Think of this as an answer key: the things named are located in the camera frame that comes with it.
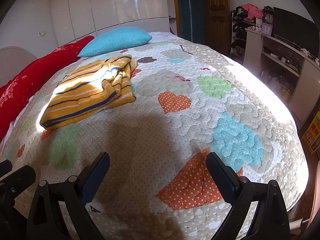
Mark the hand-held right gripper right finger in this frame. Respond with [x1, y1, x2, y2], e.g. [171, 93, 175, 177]
[206, 152, 292, 240]

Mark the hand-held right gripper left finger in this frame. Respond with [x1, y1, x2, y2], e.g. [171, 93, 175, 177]
[26, 151, 111, 240]

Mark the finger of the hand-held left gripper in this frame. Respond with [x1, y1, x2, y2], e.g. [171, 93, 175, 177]
[0, 159, 13, 178]
[0, 165, 37, 189]

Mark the yellow striped knit sweater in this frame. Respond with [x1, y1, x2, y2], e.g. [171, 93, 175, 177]
[39, 54, 139, 131]

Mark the pale pink white blanket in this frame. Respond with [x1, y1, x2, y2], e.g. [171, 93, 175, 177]
[0, 126, 16, 153]

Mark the heart-patterned quilted bedspread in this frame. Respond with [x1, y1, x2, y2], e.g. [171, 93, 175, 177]
[0, 31, 309, 240]

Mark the red embroidered blanket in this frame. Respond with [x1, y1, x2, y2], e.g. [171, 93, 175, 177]
[0, 36, 95, 141]

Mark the yellow printed carton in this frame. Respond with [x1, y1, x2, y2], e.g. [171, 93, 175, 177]
[301, 109, 320, 156]

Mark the white curved headboard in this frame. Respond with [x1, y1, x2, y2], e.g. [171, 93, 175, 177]
[0, 46, 38, 88]

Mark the white shelf unit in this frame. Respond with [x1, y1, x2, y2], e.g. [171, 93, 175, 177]
[243, 27, 320, 131]

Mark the teal textured pillow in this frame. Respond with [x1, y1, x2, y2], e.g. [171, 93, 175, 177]
[77, 27, 153, 58]

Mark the purple square clock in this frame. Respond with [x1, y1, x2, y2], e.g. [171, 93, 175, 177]
[260, 22, 273, 36]

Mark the brown wooden door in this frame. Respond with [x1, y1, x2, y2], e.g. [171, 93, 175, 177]
[202, 0, 231, 56]

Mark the black flat television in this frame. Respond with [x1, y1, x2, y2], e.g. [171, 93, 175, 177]
[272, 6, 320, 53]

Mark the ornate dark table clock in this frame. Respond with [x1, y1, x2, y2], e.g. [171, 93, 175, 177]
[262, 5, 274, 25]

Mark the pink garment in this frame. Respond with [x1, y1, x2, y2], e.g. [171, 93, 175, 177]
[241, 3, 264, 21]

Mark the teal curtain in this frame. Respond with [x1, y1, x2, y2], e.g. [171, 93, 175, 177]
[174, 0, 207, 44]

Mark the glossy white wardrobe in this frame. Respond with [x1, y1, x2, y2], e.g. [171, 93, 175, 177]
[50, 0, 173, 47]

